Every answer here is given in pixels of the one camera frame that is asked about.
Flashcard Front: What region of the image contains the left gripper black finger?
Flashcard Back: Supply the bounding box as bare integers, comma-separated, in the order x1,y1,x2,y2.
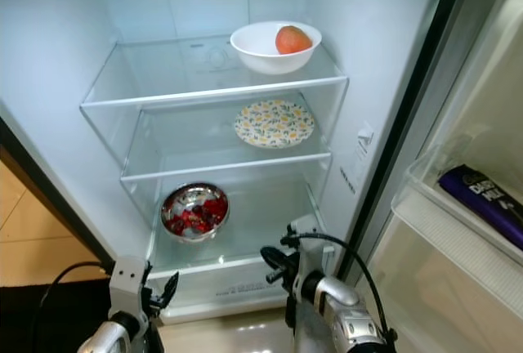
152,270,180,305

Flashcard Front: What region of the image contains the metal bowl of red candies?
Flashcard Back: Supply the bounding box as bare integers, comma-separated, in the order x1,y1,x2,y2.
159,181,231,243

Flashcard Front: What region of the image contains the glass fridge shelf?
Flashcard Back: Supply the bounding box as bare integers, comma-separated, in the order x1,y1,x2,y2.
79,37,350,110
145,175,329,268
119,92,333,182

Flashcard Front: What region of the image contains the clear fridge door bin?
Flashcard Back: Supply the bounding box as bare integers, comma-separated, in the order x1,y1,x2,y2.
391,0,523,270

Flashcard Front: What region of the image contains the grey fridge door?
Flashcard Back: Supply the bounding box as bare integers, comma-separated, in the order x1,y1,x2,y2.
343,0,523,353

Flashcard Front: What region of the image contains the grey fridge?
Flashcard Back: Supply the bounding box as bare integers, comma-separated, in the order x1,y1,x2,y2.
0,0,471,325

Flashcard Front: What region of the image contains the black floor mat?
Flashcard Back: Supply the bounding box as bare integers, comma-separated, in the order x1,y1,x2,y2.
0,279,119,353

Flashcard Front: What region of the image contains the floral patterned plate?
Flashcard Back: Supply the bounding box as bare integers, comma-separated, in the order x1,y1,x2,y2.
233,98,316,150

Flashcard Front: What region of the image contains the white ceramic bowl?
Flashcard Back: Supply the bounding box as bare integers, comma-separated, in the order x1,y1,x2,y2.
229,20,324,76

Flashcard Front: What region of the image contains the purple chocolate bar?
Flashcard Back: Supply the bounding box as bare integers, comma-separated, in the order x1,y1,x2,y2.
436,164,523,250

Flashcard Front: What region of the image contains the orange red fruit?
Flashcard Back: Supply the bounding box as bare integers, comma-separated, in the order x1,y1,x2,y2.
275,25,315,56

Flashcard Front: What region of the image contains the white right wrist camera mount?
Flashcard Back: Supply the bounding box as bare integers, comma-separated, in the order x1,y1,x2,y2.
289,214,325,290

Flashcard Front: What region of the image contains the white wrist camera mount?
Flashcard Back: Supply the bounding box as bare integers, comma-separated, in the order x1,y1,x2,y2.
110,256,150,321
289,214,325,290

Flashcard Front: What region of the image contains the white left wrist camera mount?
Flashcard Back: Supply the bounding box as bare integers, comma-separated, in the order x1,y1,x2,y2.
110,256,150,321

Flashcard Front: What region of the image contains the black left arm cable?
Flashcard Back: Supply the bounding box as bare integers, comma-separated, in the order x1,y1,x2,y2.
31,260,117,350

